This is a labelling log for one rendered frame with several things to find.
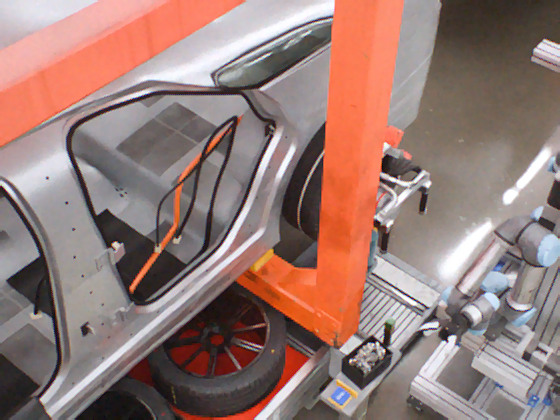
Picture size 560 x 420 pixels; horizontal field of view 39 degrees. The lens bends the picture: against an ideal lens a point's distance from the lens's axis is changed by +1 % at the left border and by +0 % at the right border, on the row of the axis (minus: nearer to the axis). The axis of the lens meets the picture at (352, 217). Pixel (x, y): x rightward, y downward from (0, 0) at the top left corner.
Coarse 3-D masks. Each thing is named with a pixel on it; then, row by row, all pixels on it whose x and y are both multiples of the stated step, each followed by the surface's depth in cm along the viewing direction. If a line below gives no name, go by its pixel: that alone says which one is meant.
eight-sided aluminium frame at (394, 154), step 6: (384, 144) 381; (384, 150) 378; (390, 150) 383; (396, 150) 391; (390, 156) 403; (396, 156) 395; (402, 156) 401; (390, 162) 406; (396, 162) 403; (390, 168) 409; (390, 186) 416; (396, 186) 415
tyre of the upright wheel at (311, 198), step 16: (320, 128) 378; (320, 144) 373; (304, 160) 374; (320, 160) 370; (304, 176) 373; (320, 176) 369; (288, 192) 379; (304, 192) 374; (320, 192) 369; (288, 208) 385; (304, 208) 377; (304, 224) 384
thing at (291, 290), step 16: (256, 272) 378; (272, 272) 379; (288, 272) 379; (304, 272) 371; (256, 288) 384; (272, 288) 375; (288, 288) 370; (304, 288) 361; (272, 304) 384; (288, 304) 374; (304, 304) 367; (304, 320) 373
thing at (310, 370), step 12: (324, 348) 386; (312, 360) 381; (324, 360) 387; (300, 372) 376; (312, 372) 381; (288, 384) 371; (300, 384) 374; (276, 396) 366; (288, 396) 369; (264, 408) 362; (276, 408) 363
